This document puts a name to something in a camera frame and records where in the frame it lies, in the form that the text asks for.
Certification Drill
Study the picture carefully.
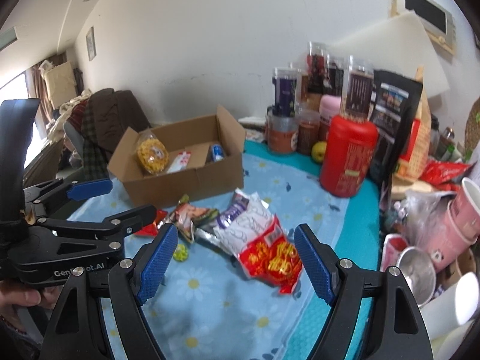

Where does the white printed bread bag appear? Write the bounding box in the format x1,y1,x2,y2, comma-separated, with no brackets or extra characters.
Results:
218,193,274,257

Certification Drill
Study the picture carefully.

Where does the red plastic canister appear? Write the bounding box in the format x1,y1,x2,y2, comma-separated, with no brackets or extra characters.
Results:
319,115,378,197

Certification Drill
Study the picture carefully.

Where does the red white spicy strip packet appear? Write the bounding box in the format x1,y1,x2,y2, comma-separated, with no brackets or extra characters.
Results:
167,151,191,174

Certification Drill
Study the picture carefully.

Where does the green apple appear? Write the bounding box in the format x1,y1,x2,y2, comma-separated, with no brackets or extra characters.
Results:
311,141,327,164

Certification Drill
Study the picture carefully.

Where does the person's left hand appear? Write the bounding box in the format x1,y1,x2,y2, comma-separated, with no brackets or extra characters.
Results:
1,280,63,311

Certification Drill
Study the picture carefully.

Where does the blue floral tablecloth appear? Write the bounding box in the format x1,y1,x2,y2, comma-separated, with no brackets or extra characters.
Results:
67,141,382,360

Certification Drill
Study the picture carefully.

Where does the green brown snack bag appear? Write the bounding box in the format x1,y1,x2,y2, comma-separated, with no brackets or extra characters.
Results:
162,194,220,244

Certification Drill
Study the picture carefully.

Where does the metal bowl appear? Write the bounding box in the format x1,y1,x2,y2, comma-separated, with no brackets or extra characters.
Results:
397,246,436,307

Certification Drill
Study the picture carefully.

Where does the small red snack packet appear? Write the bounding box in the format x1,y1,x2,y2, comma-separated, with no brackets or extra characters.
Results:
135,210,168,237

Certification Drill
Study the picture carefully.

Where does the dark brown clothes pile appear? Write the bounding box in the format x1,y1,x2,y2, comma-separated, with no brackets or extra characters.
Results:
64,88,151,181

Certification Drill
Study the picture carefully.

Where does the black standing snack pouch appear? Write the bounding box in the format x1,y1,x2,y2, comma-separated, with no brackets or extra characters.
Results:
368,70,423,185

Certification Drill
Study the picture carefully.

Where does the blue white cookie roll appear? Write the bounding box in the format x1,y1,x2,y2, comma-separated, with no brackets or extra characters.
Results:
210,143,225,163

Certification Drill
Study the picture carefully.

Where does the waffle snack clear packet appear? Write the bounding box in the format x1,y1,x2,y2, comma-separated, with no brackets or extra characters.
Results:
135,130,169,176

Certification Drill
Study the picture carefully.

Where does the brown cardboard box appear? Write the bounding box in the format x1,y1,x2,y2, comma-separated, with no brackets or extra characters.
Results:
108,106,246,208

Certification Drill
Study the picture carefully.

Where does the tall dark label jar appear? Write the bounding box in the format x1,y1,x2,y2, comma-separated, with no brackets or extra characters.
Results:
341,55,374,122

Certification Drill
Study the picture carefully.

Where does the pink paper cup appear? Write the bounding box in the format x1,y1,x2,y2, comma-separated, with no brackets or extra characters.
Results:
430,177,479,272

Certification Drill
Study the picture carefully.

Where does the silver purple snack bag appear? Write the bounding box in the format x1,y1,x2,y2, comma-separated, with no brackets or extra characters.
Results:
193,189,250,255

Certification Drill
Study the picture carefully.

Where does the purple label clear jar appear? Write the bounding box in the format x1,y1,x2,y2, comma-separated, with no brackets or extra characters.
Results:
272,67,298,117

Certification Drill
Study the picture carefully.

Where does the wall picture frame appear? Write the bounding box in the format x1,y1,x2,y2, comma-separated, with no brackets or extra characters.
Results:
85,27,97,61

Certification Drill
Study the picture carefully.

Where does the green lollipop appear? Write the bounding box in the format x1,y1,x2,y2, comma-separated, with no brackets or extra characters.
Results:
172,243,189,263

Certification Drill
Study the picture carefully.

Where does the orange powder clear jar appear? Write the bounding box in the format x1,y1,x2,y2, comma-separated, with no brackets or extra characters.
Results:
266,113,299,155

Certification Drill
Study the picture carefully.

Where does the pink lidded jar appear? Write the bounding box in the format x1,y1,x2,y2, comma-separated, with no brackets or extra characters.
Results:
319,94,341,141

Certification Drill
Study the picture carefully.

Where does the brown spice clear jar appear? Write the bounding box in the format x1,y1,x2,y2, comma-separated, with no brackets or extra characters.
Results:
297,110,320,156

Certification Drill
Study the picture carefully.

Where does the red gold snack packet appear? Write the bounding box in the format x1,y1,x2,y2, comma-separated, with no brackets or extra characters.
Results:
238,223,303,294

